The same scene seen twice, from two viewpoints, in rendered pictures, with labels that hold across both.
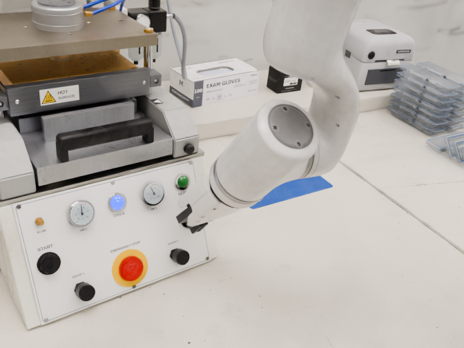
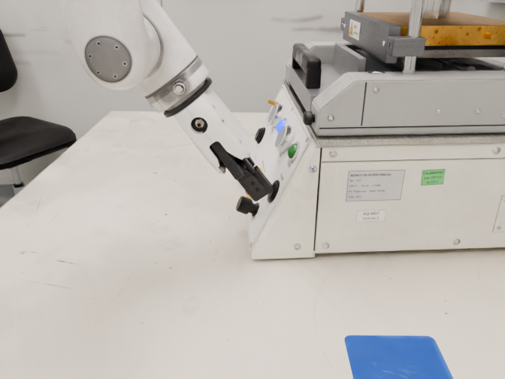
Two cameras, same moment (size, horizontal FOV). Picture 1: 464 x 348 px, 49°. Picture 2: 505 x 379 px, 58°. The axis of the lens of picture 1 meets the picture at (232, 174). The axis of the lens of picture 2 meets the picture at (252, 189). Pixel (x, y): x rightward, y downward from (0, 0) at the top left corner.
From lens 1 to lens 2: 113 cm
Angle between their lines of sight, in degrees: 103
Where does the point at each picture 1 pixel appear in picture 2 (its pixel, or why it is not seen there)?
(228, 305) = (180, 244)
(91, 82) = (364, 24)
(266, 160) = not seen: hidden behind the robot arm
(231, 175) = not seen: hidden behind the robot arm
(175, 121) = (334, 86)
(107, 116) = (349, 63)
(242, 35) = not seen: outside the picture
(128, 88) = (376, 43)
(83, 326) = (228, 182)
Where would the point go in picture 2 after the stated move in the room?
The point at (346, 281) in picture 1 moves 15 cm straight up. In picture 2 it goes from (107, 359) to (85, 236)
